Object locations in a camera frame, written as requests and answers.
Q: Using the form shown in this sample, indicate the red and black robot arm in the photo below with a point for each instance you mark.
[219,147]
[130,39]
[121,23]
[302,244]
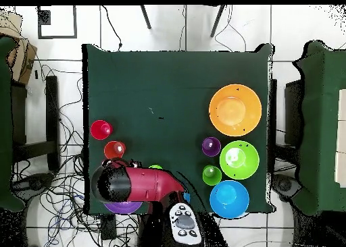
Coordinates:
[151,185]

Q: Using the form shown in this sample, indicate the orange cup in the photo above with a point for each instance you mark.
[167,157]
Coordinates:
[112,151]

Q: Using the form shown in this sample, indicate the red cup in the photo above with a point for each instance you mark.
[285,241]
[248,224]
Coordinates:
[97,129]

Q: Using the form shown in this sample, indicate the stepped green cup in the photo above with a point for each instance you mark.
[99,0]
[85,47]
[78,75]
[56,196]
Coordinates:
[155,167]

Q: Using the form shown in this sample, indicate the purple bowl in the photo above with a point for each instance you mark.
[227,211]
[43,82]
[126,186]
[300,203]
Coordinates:
[123,207]

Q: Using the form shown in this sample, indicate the black power adapter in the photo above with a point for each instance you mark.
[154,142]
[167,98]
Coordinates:
[108,228]

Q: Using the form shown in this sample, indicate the grey base with knob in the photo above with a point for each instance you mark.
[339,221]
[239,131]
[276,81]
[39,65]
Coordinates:
[35,183]

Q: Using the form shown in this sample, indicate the dark green table cloth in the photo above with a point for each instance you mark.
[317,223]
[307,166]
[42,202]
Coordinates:
[162,82]

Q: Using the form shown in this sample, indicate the purple cup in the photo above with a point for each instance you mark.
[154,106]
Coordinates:
[211,147]

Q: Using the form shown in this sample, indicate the plain green cup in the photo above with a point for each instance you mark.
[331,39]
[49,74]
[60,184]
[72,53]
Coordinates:
[212,175]

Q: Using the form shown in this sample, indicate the green cloth covered side table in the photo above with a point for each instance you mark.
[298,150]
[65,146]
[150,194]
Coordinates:
[319,122]
[5,122]

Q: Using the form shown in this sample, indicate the large blue bowl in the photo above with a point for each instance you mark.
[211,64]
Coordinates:
[229,199]

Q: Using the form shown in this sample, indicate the green bowl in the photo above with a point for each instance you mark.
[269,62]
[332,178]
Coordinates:
[239,159]

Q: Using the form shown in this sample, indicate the orange bowl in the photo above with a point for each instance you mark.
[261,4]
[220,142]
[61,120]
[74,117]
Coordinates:
[235,110]

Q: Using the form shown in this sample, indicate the cardboard box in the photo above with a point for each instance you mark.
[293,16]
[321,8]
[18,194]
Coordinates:
[23,60]

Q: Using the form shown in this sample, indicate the black tripod leg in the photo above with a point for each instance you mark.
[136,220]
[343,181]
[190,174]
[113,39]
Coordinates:
[218,20]
[145,17]

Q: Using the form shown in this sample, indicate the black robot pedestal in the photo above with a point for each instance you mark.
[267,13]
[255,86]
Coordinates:
[151,230]

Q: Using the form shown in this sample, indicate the black stand frame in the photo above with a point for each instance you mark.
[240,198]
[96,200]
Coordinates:
[52,109]
[272,101]

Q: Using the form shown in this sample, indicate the black square floor frame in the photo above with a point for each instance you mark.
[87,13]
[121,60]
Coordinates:
[44,17]

